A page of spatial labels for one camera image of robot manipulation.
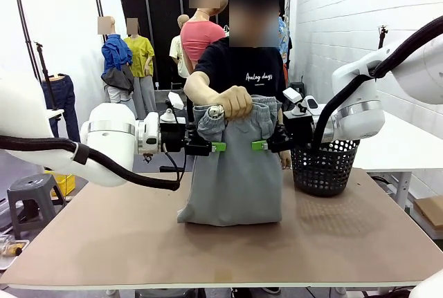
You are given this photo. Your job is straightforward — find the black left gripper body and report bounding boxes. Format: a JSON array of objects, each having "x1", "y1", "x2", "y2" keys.
[{"x1": 159, "y1": 123, "x2": 201, "y2": 156}]

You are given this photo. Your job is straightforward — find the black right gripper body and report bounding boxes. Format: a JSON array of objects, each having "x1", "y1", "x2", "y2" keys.
[{"x1": 278, "y1": 117, "x2": 316, "y2": 154}]

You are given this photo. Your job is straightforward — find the grey training pants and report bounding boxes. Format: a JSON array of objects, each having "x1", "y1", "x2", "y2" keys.
[{"x1": 177, "y1": 94, "x2": 285, "y2": 227}]

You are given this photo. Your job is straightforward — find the person's right forearm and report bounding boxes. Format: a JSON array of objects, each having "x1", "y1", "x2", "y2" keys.
[{"x1": 184, "y1": 71, "x2": 226, "y2": 107}]

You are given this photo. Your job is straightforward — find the person's left hand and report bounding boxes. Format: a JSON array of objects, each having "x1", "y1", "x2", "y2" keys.
[{"x1": 279, "y1": 149, "x2": 293, "y2": 170}]

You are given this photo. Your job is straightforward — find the person's right hand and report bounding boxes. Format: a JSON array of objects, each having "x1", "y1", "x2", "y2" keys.
[{"x1": 215, "y1": 85, "x2": 254, "y2": 121}]

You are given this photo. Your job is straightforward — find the black plastic laundry basket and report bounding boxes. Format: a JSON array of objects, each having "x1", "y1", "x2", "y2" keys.
[{"x1": 289, "y1": 138, "x2": 361, "y2": 198}]

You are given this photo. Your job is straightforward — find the person in black t-shirt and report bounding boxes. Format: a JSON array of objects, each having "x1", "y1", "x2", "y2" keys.
[{"x1": 193, "y1": 0, "x2": 293, "y2": 171}]

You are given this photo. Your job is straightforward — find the mannequin in cream shirt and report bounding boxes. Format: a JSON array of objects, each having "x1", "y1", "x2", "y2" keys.
[{"x1": 168, "y1": 14, "x2": 195, "y2": 129}]

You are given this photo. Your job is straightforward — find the blue patterned shirt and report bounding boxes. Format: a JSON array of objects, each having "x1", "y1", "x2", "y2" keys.
[{"x1": 276, "y1": 16, "x2": 293, "y2": 73}]

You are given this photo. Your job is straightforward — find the mannequin in yellow shirt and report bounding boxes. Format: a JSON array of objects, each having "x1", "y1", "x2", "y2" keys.
[{"x1": 123, "y1": 17, "x2": 159, "y2": 121}]

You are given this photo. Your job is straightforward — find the white side table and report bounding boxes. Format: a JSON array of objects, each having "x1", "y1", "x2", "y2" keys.
[{"x1": 352, "y1": 111, "x2": 443, "y2": 211}]

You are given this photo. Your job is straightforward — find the mannequin in pink crop top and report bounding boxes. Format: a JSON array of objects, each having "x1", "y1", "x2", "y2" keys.
[{"x1": 179, "y1": 0, "x2": 230, "y2": 77}]

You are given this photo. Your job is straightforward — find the mannequin in blue shirt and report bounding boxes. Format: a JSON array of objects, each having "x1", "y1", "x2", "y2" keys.
[{"x1": 100, "y1": 16, "x2": 138, "y2": 119}]

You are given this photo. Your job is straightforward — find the yellow plastic crate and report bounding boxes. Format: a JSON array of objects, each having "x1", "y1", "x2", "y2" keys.
[{"x1": 51, "y1": 172, "x2": 76, "y2": 198}]

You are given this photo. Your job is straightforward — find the mannequin legs in jeans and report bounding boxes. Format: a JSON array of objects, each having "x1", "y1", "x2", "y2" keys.
[{"x1": 40, "y1": 73, "x2": 81, "y2": 144}]

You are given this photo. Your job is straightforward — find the small white board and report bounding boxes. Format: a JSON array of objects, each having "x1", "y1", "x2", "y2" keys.
[{"x1": 44, "y1": 108, "x2": 66, "y2": 121}]

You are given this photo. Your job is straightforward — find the small black tripod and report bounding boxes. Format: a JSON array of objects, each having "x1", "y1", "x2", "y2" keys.
[{"x1": 377, "y1": 24, "x2": 389, "y2": 50}]

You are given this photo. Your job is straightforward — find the grey plastic stool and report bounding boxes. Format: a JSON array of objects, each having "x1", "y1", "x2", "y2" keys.
[{"x1": 6, "y1": 173, "x2": 66, "y2": 240}]

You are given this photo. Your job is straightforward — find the black light stand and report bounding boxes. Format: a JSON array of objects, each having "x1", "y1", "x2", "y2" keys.
[{"x1": 33, "y1": 41, "x2": 59, "y2": 111}]

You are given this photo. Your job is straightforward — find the dark grey bag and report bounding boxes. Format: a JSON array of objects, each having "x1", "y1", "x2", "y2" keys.
[{"x1": 134, "y1": 288, "x2": 207, "y2": 298}]

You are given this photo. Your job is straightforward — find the brown cardboard box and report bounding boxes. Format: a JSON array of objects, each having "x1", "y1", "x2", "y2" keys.
[{"x1": 413, "y1": 195, "x2": 443, "y2": 240}]

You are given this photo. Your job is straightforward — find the narrow white backdrop panel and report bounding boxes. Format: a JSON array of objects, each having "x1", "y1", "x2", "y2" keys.
[{"x1": 94, "y1": 0, "x2": 129, "y2": 41}]

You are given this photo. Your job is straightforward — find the wide white backdrop panel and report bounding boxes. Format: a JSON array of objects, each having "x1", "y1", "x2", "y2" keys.
[{"x1": 0, "y1": 0, "x2": 105, "y2": 112}]

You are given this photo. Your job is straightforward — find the white tray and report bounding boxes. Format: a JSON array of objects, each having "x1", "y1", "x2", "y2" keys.
[{"x1": 0, "y1": 239, "x2": 30, "y2": 271}]

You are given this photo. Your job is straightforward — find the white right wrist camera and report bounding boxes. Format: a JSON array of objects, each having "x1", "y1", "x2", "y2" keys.
[{"x1": 282, "y1": 87, "x2": 302, "y2": 104}]

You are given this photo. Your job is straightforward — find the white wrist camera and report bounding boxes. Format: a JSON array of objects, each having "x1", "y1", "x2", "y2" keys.
[
  {"x1": 282, "y1": 87, "x2": 302, "y2": 104},
  {"x1": 168, "y1": 91, "x2": 185, "y2": 109}
]

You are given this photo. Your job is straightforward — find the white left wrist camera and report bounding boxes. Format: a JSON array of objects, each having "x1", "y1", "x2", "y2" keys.
[{"x1": 168, "y1": 91, "x2": 185, "y2": 109}]

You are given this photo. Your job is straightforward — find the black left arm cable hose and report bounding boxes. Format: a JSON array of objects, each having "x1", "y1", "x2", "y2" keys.
[{"x1": 0, "y1": 135, "x2": 181, "y2": 192}]

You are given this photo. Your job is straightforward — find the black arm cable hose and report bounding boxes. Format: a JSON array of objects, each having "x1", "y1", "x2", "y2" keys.
[
  {"x1": 311, "y1": 15, "x2": 443, "y2": 150},
  {"x1": 0, "y1": 135, "x2": 181, "y2": 192}
]

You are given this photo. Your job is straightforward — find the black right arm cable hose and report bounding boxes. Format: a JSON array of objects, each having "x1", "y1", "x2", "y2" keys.
[{"x1": 311, "y1": 15, "x2": 443, "y2": 150}]

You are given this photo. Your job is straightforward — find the black floor cables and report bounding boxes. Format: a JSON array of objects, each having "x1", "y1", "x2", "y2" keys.
[{"x1": 380, "y1": 286, "x2": 416, "y2": 298}]

